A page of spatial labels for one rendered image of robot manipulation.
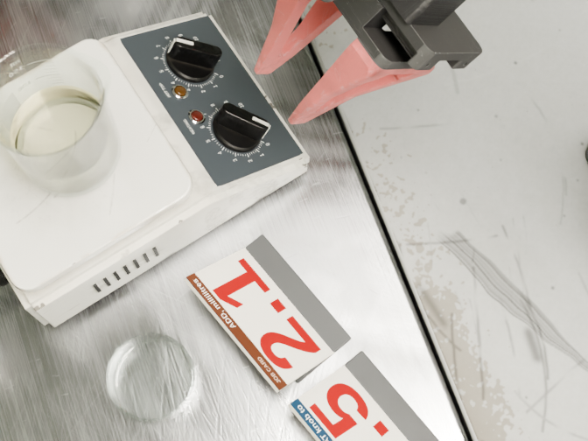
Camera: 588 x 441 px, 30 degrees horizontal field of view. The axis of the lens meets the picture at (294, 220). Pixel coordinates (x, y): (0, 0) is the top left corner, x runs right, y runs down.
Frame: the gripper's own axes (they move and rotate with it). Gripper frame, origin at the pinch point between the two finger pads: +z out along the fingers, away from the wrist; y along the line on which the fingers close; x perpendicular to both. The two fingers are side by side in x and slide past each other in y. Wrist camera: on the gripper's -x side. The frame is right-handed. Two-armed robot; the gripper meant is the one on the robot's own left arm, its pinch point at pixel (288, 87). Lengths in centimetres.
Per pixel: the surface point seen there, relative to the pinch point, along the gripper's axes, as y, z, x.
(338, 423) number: 16.3, 11.9, 3.6
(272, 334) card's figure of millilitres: 9.6, 12.5, 3.6
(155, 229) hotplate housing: 1.0, 12.2, -1.2
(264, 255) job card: 4.6, 12.0, 6.9
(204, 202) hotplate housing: 1.2, 9.6, 1.0
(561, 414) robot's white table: 23.3, 4.3, 13.7
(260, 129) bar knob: -1.2, 5.9, 4.9
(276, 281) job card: 6.5, 12.2, 6.8
